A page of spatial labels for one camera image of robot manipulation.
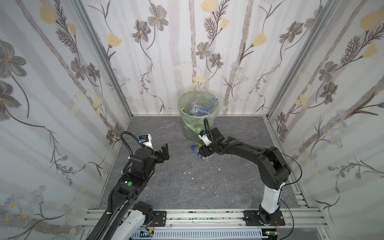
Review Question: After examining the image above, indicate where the aluminium corner post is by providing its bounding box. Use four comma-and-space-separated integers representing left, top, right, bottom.
71, 0, 134, 119
266, 0, 340, 120

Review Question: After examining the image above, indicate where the left aluminium corner post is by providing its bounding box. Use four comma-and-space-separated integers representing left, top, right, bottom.
71, 0, 134, 119

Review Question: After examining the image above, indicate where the metal mesh waste bin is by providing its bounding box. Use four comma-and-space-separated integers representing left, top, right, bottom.
177, 91, 220, 143

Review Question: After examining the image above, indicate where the clear bottle white cap barcode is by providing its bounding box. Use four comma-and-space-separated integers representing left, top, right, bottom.
204, 96, 219, 111

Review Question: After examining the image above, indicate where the right aluminium corner post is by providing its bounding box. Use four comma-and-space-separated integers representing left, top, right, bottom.
266, 0, 340, 120

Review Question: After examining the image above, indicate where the white slotted cable duct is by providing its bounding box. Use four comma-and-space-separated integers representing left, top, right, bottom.
131, 229, 269, 240

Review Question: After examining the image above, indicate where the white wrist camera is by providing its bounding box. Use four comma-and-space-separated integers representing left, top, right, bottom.
199, 130, 212, 146
139, 134, 153, 149

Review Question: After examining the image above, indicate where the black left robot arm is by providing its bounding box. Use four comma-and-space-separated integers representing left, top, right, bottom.
87, 131, 170, 240

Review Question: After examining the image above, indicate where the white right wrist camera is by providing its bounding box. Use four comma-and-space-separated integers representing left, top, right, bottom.
199, 130, 212, 146

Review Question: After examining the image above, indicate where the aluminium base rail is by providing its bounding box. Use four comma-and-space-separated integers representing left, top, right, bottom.
79, 208, 329, 240

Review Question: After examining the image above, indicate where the soda water bottle blue cap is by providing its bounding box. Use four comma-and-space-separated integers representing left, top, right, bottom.
191, 105, 210, 117

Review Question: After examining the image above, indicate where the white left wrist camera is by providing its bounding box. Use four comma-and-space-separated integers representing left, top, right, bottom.
139, 134, 153, 149

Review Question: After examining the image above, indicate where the green plastic bin liner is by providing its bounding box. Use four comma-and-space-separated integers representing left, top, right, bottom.
176, 86, 221, 136

